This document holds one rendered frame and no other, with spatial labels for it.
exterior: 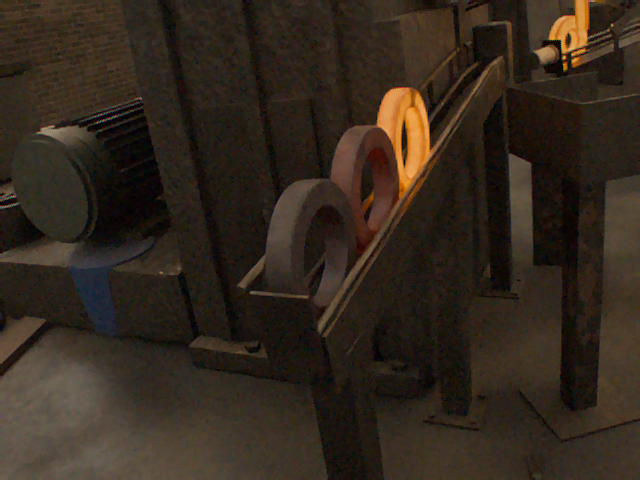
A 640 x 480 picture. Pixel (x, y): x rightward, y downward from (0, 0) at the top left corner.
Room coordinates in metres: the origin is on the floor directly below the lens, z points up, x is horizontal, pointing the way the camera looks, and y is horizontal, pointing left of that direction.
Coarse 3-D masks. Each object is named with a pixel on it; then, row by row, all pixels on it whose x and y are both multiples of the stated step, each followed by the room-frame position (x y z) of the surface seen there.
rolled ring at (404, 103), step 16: (400, 96) 0.96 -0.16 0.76; (416, 96) 1.02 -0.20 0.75; (384, 112) 0.94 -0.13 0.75; (400, 112) 0.94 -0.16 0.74; (416, 112) 1.02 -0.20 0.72; (384, 128) 0.93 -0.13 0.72; (400, 128) 0.94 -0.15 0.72; (416, 128) 1.04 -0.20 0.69; (400, 144) 0.93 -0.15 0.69; (416, 144) 1.04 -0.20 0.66; (400, 160) 0.93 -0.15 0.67; (416, 160) 1.03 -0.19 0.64; (400, 176) 0.92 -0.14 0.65; (400, 192) 0.93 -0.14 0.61
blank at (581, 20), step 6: (576, 0) 1.73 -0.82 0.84; (582, 0) 1.72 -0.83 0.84; (576, 6) 1.73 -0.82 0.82; (582, 6) 1.72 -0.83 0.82; (576, 12) 1.73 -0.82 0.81; (582, 12) 1.73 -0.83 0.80; (576, 18) 1.74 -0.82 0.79; (582, 18) 1.73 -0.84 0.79; (588, 18) 1.83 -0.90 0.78; (576, 24) 1.75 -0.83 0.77; (582, 24) 1.74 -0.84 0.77; (576, 30) 1.78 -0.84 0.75; (582, 30) 1.78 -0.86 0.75
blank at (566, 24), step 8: (568, 16) 1.95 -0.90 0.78; (560, 24) 1.93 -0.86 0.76; (568, 24) 1.94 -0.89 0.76; (552, 32) 1.94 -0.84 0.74; (560, 32) 1.93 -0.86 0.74; (568, 32) 1.95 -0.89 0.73; (576, 32) 1.96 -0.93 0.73; (584, 32) 1.98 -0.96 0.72; (576, 40) 1.97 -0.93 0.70; (584, 40) 1.98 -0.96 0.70; (568, 48) 1.98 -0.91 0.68
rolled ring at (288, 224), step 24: (288, 192) 0.66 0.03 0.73; (312, 192) 0.65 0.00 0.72; (336, 192) 0.71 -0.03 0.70; (288, 216) 0.62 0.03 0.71; (312, 216) 0.65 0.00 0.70; (336, 216) 0.71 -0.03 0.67; (288, 240) 0.60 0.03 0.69; (336, 240) 0.72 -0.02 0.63; (288, 264) 0.59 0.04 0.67; (336, 264) 0.71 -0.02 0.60; (288, 288) 0.59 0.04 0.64; (336, 288) 0.69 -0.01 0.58
